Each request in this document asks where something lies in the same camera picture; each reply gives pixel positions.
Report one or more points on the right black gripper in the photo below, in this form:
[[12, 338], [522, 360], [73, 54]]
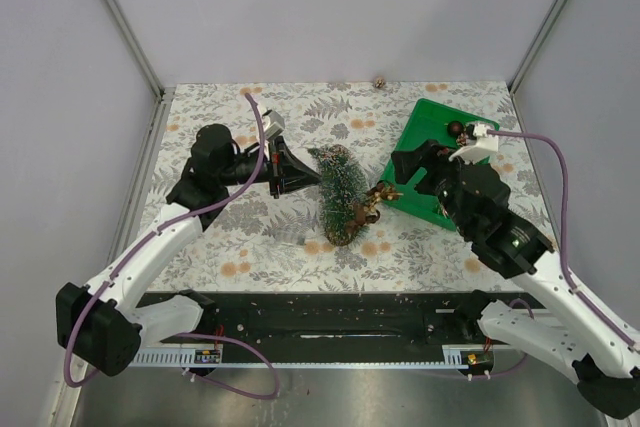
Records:
[[430, 155]]

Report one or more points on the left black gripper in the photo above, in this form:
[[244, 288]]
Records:
[[286, 170]]

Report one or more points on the small green christmas tree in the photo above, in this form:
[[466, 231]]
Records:
[[342, 183]]

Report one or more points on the brown ribbon pinecone ornament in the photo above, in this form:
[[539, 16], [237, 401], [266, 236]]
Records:
[[366, 211]]

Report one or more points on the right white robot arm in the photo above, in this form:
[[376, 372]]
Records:
[[599, 357]]

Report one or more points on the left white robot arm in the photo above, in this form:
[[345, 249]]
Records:
[[102, 322]]

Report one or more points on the dark brown ball ornament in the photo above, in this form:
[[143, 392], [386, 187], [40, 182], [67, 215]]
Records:
[[455, 129]]

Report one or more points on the floral patterned table mat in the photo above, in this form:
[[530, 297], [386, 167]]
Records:
[[252, 245]]

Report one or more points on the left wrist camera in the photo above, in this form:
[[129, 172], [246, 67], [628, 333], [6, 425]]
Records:
[[273, 124]]

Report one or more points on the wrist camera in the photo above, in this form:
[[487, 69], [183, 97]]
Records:
[[273, 124], [480, 144]]

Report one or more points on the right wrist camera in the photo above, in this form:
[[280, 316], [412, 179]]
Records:
[[480, 144]]

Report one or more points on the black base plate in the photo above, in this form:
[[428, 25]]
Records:
[[427, 317]]

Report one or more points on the white slotted cable duct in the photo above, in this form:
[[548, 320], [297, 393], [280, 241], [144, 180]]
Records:
[[426, 357]]

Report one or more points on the right aluminium frame post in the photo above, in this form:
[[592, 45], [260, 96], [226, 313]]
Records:
[[545, 29]]

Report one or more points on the aluminium frame post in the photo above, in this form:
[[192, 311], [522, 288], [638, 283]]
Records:
[[545, 29], [123, 26]]

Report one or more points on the left aluminium frame post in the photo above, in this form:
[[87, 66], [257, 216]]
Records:
[[123, 26]]

